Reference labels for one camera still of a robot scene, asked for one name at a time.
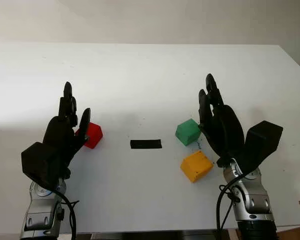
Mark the green block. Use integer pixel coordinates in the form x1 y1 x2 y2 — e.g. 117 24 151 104
175 118 202 147

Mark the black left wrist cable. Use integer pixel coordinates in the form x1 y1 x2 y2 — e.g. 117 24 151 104
49 186 80 240

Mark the black tape mark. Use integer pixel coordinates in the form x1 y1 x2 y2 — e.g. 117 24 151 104
129 139 163 151

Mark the yellow block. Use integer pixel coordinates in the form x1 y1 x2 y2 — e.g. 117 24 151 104
180 150 214 184

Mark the red block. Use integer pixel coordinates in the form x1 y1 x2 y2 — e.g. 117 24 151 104
74 122 104 150

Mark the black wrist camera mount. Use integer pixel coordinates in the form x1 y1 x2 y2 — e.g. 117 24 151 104
21 141 66 189
239 120 284 174

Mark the dark grey robot torso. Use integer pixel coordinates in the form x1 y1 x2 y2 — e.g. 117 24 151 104
76 231 231 240

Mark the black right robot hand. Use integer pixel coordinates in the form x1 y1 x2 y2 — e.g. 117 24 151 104
197 73 246 168

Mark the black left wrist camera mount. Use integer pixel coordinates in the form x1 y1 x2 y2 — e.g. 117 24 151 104
21 141 66 189

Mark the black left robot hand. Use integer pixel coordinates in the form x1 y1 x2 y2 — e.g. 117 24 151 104
42 81 92 179

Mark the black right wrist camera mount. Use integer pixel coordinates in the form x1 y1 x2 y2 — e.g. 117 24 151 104
239 120 284 174

